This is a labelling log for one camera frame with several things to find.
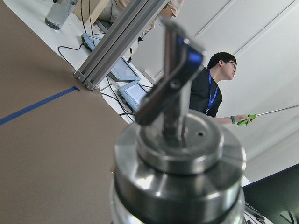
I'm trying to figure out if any glass sauce bottle metal spout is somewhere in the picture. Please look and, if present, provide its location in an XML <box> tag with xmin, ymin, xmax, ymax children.
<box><xmin>110</xmin><ymin>19</ymin><xmax>246</xmax><ymax>224</ymax></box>

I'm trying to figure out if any blue teach pendant tablet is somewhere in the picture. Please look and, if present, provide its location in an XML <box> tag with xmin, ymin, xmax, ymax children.
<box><xmin>108</xmin><ymin>57</ymin><xmax>140</xmax><ymax>82</ymax></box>

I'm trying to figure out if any person in black shirt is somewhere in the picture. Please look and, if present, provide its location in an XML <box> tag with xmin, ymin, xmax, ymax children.
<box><xmin>189</xmin><ymin>52</ymin><xmax>252</xmax><ymax>125</ymax></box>

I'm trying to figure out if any clear water bottle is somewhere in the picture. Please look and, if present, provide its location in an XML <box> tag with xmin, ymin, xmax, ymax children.
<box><xmin>44</xmin><ymin>0</ymin><xmax>78</xmax><ymax>30</ymax></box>

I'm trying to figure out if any black monitor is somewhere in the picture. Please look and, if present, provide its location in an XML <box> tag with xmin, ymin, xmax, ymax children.
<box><xmin>243</xmin><ymin>164</ymin><xmax>299</xmax><ymax>224</ymax></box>

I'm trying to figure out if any aluminium frame post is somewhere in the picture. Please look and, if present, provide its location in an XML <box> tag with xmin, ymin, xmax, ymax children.
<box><xmin>73</xmin><ymin>0</ymin><xmax>168</xmax><ymax>91</ymax></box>

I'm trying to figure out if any green handled grabber tool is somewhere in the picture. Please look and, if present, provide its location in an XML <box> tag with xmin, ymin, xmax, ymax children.
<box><xmin>237</xmin><ymin>105</ymin><xmax>299</xmax><ymax>126</ymax></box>

